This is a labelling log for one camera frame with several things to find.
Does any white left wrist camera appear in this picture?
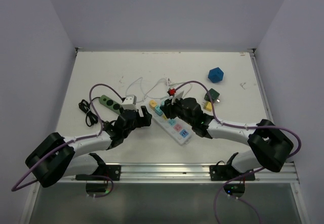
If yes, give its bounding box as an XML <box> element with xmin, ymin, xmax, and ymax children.
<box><xmin>121</xmin><ymin>95</ymin><xmax>137</xmax><ymax>111</ymax></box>

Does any aluminium front rail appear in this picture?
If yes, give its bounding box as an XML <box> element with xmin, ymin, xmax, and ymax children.
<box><xmin>32</xmin><ymin>162</ymin><xmax>301</xmax><ymax>184</ymax></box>

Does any dark green plug adapter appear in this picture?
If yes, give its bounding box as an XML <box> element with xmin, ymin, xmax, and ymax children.
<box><xmin>204</xmin><ymin>88</ymin><xmax>220</xmax><ymax>103</ymax></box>

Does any aluminium rail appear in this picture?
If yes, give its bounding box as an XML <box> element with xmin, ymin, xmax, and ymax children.
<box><xmin>32</xmin><ymin>162</ymin><xmax>301</xmax><ymax>184</ymax></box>
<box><xmin>248</xmin><ymin>48</ymin><xmax>287</xmax><ymax>163</ymax></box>

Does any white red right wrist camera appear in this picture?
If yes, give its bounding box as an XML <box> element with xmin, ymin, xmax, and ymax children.
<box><xmin>168</xmin><ymin>88</ymin><xmax>184</xmax><ymax>104</ymax></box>

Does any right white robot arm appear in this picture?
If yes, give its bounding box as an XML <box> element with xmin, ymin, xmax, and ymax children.
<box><xmin>160</xmin><ymin>98</ymin><xmax>294</xmax><ymax>180</ymax></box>

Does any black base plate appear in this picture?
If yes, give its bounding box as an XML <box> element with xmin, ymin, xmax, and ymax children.
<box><xmin>75</xmin><ymin>153</ymin><xmax>121</xmax><ymax>181</ymax></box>
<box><xmin>209</xmin><ymin>160</ymin><xmax>244</xmax><ymax>181</ymax></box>

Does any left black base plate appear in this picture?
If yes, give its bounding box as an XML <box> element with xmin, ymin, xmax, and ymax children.
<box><xmin>75</xmin><ymin>153</ymin><xmax>121</xmax><ymax>181</ymax></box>

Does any black power cord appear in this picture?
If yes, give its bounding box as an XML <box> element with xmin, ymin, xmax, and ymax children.
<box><xmin>78</xmin><ymin>96</ymin><xmax>102</xmax><ymax>127</ymax></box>

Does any teal plug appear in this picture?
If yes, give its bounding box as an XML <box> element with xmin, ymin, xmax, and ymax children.
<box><xmin>154</xmin><ymin>105</ymin><xmax>164</xmax><ymax>116</ymax></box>

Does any white power strip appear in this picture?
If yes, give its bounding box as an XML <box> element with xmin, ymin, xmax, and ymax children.
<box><xmin>144</xmin><ymin>99</ymin><xmax>193</xmax><ymax>146</ymax></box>

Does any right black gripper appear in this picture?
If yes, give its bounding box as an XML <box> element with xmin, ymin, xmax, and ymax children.
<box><xmin>160</xmin><ymin>94</ymin><xmax>194</xmax><ymax>126</ymax></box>

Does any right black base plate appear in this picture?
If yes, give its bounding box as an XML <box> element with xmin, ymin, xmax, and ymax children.
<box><xmin>209</xmin><ymin>160</ymin><xmax>244</xmax><ymax>181</ymax></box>

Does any blue plug adapter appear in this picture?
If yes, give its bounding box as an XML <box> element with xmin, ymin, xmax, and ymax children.
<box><xmin>208</xmin><ymin>67</ymin><xmax>224</xmax><ymax>83</ymax></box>

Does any green power strip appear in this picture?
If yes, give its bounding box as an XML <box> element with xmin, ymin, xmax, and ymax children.
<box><xmin>99</xmin><ymin>95</ymin><xmax>122</xmax><ymax>115</ymax></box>

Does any yellow plug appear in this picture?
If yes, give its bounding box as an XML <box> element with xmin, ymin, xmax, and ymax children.
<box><xmin>202</xmin><ymin>101</ymin><xmax>212</xmax><ymax>112</ymax></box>

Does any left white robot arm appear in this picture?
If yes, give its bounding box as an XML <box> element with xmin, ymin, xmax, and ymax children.
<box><xmin>25</xmin><ymin>106</ymin><xmax>152</xmax><ymax>188</ymax></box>

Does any aluminium right side rail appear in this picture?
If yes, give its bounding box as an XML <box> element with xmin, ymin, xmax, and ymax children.
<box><xmin>248</xmin><ymin>48</ymin><xmax>287</xmax><ymax>163</ymax></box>

